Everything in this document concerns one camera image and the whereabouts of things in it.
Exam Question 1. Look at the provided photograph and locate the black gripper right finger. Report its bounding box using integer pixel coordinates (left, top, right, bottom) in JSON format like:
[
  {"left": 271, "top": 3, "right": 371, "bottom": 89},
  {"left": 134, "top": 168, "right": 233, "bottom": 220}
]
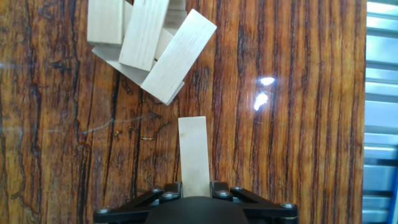
[{"left": 210, "top": 181, "right": 300, "bottom": 224}]

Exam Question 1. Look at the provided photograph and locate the glossy brown wooden board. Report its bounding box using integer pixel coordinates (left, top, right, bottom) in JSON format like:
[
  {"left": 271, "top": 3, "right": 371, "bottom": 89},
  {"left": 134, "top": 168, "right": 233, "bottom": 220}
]
[{"left": 0, "top": 0, "right": 368, "bottom": 224}]

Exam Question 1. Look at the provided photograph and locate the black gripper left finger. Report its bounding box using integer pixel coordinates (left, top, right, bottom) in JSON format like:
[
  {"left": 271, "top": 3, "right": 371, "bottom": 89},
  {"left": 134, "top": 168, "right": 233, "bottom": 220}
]
[{"left": 93, "top": 182, "right": 183, "bottom": 224}]

